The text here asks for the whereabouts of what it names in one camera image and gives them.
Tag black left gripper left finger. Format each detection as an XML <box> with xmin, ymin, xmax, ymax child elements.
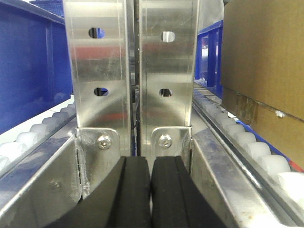
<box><xmin>48</xmin><ymin>156</ymin><xmax>151</xmax><ymax>228</ymax></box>

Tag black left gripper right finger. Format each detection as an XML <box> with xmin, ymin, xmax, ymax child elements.
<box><xmin>152</xmin><ymin>156</ymin><xmax>226</xmax><ymax>228</ymax></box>

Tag brown cardboard carton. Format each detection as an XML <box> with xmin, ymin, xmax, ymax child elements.
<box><xmin>221</xmin><ymin>0</ymin><xmax>304</xmax><ymax>169</ymax></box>

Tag aluminium shelf upright posts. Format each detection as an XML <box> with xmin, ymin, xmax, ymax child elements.
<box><xmin>63</xmin><ymin>0</ymin><xmax>200</xmax><ymax>198</ymax></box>

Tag right white roller track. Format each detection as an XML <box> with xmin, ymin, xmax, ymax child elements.
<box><xmin>194</xmin><ymin>88</ymin><xmax>304</xmax><ymax>211</ymax></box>

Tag white roller track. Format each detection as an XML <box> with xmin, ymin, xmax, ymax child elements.
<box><xmin>194</xmin><ymin>88</ymin><xmax>304</xmax><ymax>211</ymax></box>
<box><xmin>0</xmin><ymin>103</ymin><xmax>76</xmax><ymax>175</ymax></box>

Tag left white roller track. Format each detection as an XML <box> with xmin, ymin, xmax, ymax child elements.
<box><xmin>0</xmin><ymin>103</ymin><xmax>76</xmax><ymax>175</ymax></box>

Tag blue plastic bin left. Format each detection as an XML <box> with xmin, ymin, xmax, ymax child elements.
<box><xmin>0</xmin><ymin>0</ymin><xmax>72</xmax><ymax>132</ymax></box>

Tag blue plastic bin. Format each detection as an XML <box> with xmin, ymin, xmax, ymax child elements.
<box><xmin>0</xmin><ymin>0</ymin><xmax>72</xmax><ymax>132</ymax></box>
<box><xmin>195</xmin><ymin>20</ymin><xmax>223</xmax><ymax>98</ymax></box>

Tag blue plastic bin right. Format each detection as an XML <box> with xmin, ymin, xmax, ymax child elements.
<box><xmin>195</xmin><ymin>20</ymin><xmax>223</xmax><ymax>98</ymax></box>

